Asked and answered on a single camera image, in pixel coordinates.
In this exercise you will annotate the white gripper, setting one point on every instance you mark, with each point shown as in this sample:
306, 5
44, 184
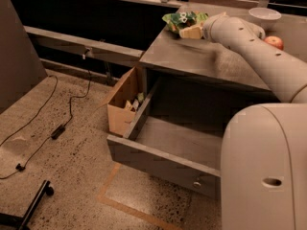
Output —
208, 26

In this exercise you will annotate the green rice chip bag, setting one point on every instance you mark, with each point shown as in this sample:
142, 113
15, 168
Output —
181, 20

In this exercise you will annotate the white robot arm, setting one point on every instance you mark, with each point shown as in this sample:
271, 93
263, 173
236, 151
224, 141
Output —
264, 149

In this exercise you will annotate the open grey top drawer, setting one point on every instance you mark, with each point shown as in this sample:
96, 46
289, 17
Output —
177, 134

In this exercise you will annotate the silver round drawer knob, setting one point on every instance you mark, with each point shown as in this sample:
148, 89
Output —
197, 184

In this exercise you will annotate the white ceramic bowl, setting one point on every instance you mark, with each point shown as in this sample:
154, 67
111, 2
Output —
264, 17

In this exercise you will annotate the red apple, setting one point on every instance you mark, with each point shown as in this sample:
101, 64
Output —
275, 41

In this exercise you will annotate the open cardboard box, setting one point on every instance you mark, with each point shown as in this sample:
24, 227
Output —
124, 101

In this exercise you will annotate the grey panel at left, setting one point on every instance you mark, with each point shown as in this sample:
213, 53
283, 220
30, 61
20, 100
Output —
20, 67

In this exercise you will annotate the black wheeled stand leg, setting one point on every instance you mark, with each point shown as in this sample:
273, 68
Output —
21, 223

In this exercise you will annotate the grey wall rail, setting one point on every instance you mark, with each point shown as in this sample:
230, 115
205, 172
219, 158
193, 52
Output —
86, 48

